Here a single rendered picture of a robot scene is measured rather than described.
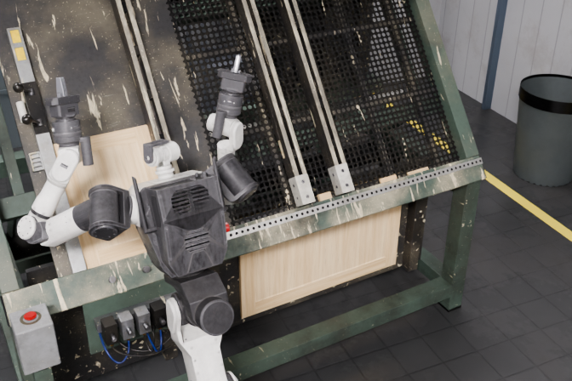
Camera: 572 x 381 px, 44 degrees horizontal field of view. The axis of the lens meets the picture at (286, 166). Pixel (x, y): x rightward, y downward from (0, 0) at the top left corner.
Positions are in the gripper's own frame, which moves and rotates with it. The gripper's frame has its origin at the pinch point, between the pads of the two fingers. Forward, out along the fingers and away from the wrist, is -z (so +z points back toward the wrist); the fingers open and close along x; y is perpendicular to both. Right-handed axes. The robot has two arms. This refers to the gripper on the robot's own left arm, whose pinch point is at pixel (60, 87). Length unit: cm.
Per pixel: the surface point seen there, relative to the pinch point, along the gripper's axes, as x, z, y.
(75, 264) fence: 12, 65, -19
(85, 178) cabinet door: 27, 36, -23
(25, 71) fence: 20.9, -5.9, -40.2
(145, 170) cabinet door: 46, 37, -10
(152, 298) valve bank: 33, 84, -2
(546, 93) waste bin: 374, 43, 84
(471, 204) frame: 175, 78, 82
